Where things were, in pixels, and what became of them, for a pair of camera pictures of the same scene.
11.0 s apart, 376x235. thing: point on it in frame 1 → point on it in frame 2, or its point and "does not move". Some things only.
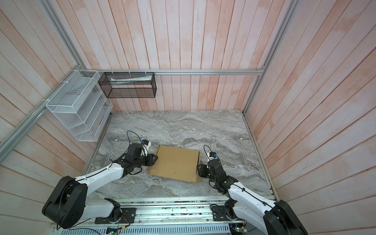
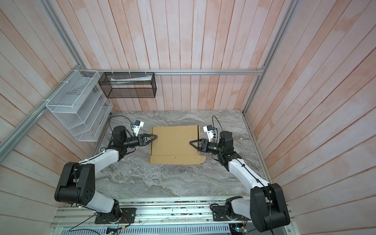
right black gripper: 201,171 → 204,146
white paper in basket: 128,80 does not move
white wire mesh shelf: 81,106 does not move
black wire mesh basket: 128,84 does not move
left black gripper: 151,162 → 142,140
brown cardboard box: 176,163 → 172,146
